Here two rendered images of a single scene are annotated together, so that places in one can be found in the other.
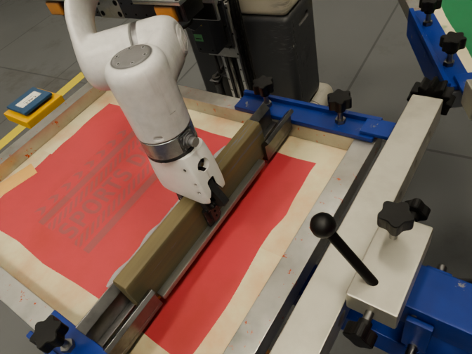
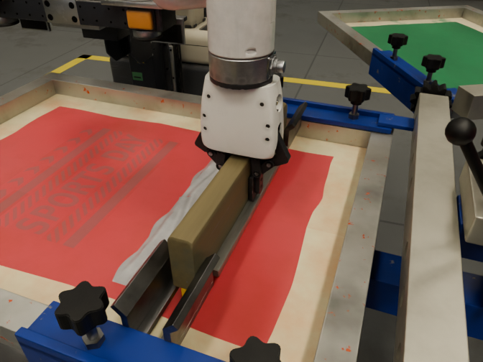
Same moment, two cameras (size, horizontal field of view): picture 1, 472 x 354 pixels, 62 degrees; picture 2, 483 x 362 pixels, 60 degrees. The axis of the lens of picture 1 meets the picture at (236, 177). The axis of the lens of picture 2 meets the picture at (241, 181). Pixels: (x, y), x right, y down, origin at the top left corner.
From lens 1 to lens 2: 0.32 m
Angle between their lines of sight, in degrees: 23
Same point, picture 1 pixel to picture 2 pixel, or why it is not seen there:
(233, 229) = (267, 212)
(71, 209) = (31, 204)
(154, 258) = (215, 215)
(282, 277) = (358, 241)
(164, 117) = (266, 23)
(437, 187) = not seen: hidden behind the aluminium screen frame
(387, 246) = not seen: outside the picture
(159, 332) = (210, 323)
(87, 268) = (75, 264)
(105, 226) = (91, 218)
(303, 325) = (430, 262)
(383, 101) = not seen: hidden behind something
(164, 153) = (249, 74)
